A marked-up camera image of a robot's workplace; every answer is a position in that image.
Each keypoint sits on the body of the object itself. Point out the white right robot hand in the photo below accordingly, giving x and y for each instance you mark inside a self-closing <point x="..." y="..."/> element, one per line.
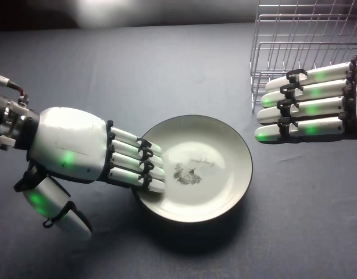
<point x="318" y="107"/>

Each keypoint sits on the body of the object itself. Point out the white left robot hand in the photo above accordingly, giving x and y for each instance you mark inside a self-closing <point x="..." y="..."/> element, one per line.
<point x="68" y="136"/>

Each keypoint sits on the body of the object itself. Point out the grey table cloth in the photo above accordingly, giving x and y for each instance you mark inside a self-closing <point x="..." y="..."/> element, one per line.
<point x="79" y="72"/>

